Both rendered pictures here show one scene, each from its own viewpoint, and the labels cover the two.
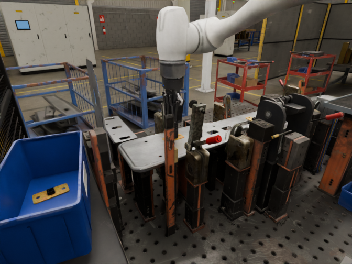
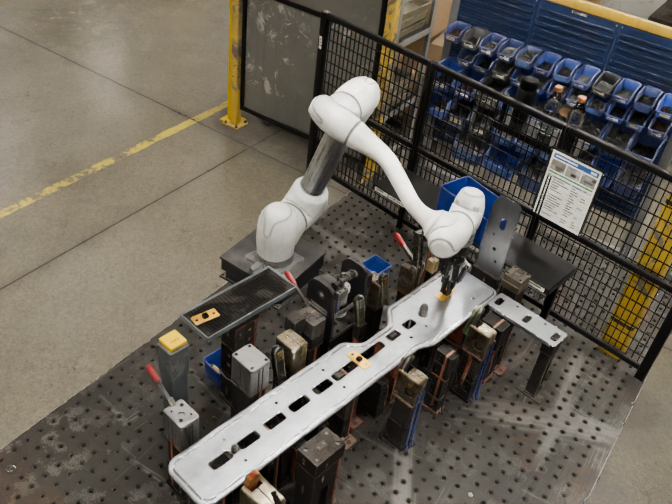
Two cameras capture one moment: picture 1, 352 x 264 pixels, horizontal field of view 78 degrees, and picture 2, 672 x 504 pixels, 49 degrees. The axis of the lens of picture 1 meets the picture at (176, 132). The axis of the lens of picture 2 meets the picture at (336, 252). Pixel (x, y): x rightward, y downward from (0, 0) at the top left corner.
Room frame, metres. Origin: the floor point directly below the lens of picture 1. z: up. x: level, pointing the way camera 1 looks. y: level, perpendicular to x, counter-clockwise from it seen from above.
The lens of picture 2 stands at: (2.52, -1.10, 2.77)
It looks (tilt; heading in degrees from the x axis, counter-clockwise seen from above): 39 degrees down; 159
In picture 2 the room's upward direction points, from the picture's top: 8 degrees clockwise
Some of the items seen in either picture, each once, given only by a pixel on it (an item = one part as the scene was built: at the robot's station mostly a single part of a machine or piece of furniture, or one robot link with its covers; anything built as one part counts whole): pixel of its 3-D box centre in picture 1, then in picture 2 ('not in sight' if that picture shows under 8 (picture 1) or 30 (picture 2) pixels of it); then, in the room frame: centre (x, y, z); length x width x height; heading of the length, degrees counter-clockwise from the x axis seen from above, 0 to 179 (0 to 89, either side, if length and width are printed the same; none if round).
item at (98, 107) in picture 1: (99, 115); (497, 236); (0.64, 0.25, 1.17); 0.12 x 0.01 x 0.34; 30
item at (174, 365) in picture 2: not in sight; (175, 392); (0.96, -0.98, 0.92); 0.08 x 0.08 x 0.44; 30
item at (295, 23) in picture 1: (294, 42); not in sight; (6.32, -3.21, 1.00); 3.44 x 0.14 x 2.00; 129
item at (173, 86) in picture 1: (172, 89); (456, 251); (0.76, 0.01, 1.22); 0.08 x 0.07 x 0.09; 30
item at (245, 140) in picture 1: (235, 178); (369, 314); (0.69, -0.24, 0.88); 0.11 x 0.09 x 0.37; 30
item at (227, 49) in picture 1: (225, 29); not in sight; (11.55, -2.39, 1.22); 0.80 x 0.54 x 2.45; 40
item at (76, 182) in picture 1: (48, 188); (476, 211); (0.39, 0.29, 1.10); 0.30 x 0.17 x 0.13; 21
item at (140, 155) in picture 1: (255, 119); (356, 365); (1.02, -0.40, 1.00); 1.38 x 0.22 x 0.02; 120
